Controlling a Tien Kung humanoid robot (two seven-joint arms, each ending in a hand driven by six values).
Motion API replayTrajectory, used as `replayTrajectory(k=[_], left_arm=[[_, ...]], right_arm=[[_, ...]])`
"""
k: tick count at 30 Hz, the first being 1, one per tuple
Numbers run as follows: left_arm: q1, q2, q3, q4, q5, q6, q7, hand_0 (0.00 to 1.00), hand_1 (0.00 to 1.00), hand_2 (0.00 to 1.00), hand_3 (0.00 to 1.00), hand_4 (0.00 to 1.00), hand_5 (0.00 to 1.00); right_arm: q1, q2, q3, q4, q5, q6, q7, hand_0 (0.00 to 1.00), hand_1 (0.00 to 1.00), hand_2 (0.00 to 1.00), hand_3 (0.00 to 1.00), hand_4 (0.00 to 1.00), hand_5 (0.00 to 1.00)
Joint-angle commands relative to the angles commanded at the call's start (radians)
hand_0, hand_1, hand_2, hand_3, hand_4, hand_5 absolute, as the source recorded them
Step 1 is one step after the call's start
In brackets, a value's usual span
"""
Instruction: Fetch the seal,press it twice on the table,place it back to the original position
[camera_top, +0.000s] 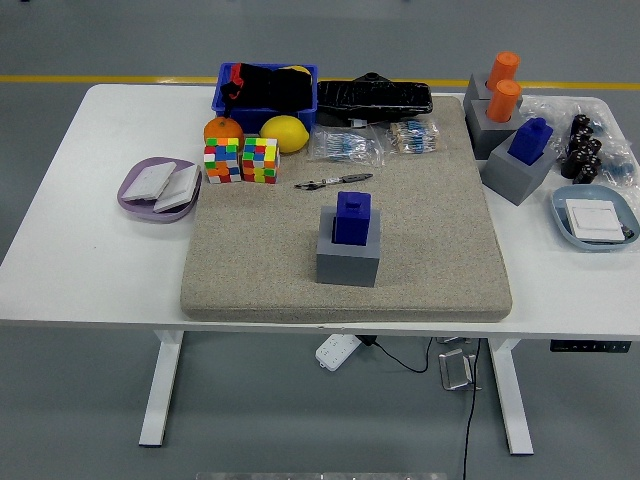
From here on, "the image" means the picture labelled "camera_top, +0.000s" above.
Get black table control panel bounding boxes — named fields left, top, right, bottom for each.
left=549, top=339, right=630, bottom=354

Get clear bag blue resistors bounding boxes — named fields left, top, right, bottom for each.
left=307, top=124, right=386, bottom=167

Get grey seal holder block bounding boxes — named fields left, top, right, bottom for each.
left=480, top=130, right=558, bottom=206
left=462, top=72, right=501, bottom=109
left=462, top=97, right=524, bottom=161
left=315, top=205, right=382, bottom=288

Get blue square seal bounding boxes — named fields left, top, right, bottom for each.
left=506, top=117, right=554, bottom=165
left=332, top=190, right=373, bottom=247

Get beige table mat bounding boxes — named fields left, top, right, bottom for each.
left=179, top=95, right=514, bottom=325

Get purple tray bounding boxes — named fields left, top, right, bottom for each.
left=116, top=157, right=203, bottom=225

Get clear plastic bag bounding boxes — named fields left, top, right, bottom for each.
left=519, top=94, right=640, bottom=189

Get white power strip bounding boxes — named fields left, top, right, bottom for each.
left=314, top=333, right=362, bottom=373

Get orange fruit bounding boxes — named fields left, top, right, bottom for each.
left=203, top=115, right=246, bottom=151

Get black cloth bag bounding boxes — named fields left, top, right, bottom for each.
left=220, top=62, right=315, bottom=112

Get clear bag beige resistors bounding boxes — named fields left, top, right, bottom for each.
left=370, top=119, right=442, bottom=156

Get white switch panel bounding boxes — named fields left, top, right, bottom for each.
left=564, top=198, right=629, bottom=245
left=152, top=165, right=202, bottom=215
left=121, top=161, right=178, bottom=203

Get blue components in bag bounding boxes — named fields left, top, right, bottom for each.
left=602, top=157, right=637, bottom=185

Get long black cable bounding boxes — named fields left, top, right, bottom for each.
left=459, top=338, right=482, bottom=480

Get orange cylinder seal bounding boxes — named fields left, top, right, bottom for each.
left=485, top=50, right=521, bottom=92
left=485, top=78, right=523, bottom=124

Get blue plastic bin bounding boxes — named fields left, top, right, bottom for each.
left=211, top=61, right=319, bottom=135

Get white table leg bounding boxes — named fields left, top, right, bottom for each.
left=138, top=329, right=185, bottom=448
left=487, top=338, right=535, bottom=456

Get black cable with plug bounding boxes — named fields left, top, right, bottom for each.
left=360, top=335, right=434, bottom=375

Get blue-grey tray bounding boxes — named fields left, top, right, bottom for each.
left=550, top=184, right=640, bottom=253

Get multicoloured puzzle cube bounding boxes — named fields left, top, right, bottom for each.
left=202, top=137, right=243, bottom=185
left=240, top=136, right=280, bottom=185

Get black wrapped keyboard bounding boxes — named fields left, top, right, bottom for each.
left=316, top=72, right=434, bottom=127

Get metal bracket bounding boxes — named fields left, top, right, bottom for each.
left=437, top=348, right=484, bottom=392

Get yellow lemon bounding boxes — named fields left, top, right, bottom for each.
left=258, top=114, right=311, bottom=155

